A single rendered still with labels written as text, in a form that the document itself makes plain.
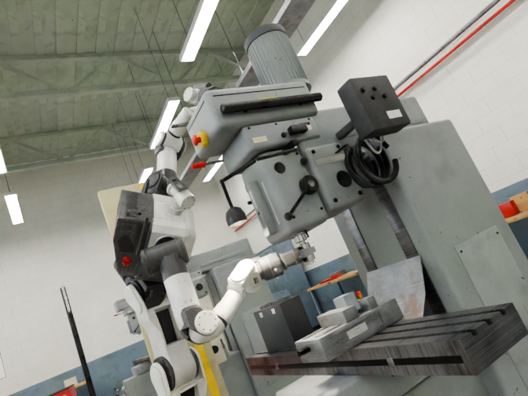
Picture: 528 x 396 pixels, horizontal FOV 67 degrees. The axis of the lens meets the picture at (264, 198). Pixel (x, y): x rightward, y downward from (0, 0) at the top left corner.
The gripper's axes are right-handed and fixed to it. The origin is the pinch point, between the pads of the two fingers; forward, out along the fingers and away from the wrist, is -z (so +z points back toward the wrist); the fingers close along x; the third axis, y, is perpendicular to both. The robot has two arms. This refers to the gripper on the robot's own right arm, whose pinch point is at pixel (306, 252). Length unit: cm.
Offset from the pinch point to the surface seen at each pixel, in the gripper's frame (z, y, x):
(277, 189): 2.9, -23.7, -11.9
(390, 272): -31.8, 19.3, 15.5
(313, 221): -5.5, -9.0, -8.0
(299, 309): 7.2, 20.1, 30.5
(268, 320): 21.7, 20.0, 36.0
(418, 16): -316, -252, 309
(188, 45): -11, -306, 293
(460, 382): -31, 60, -3
